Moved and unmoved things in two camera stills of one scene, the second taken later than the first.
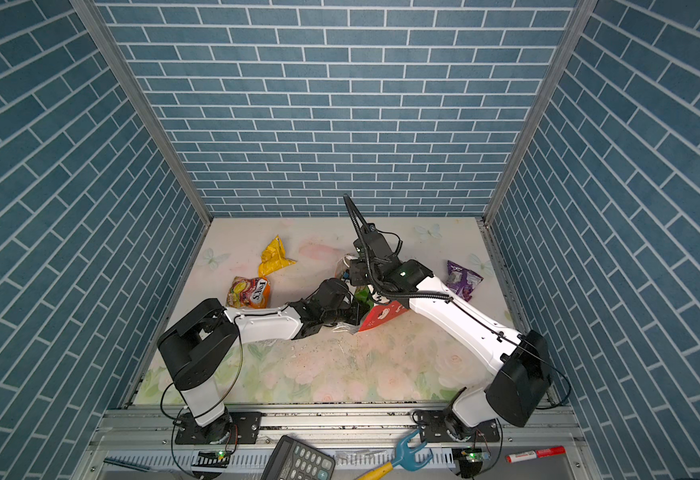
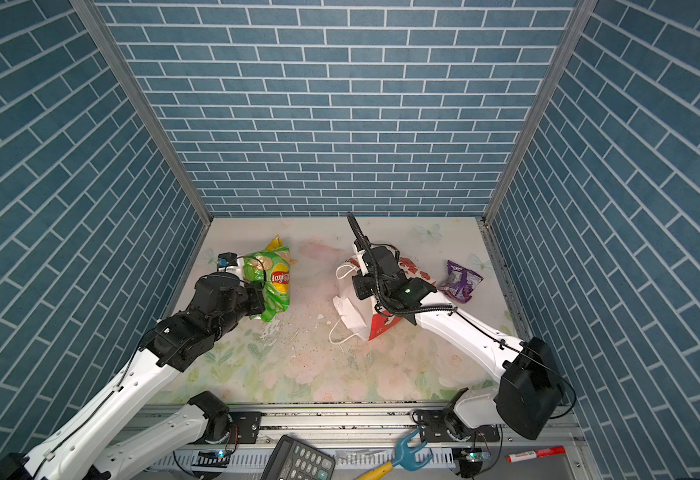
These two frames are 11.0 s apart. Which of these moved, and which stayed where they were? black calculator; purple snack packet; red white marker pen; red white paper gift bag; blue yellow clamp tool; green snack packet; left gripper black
Moved: left gripper black; red white paper gift bag; green snack packet
Stayed: red white marker pen; purple snack packet; black calculator; blue yellow clamp tool
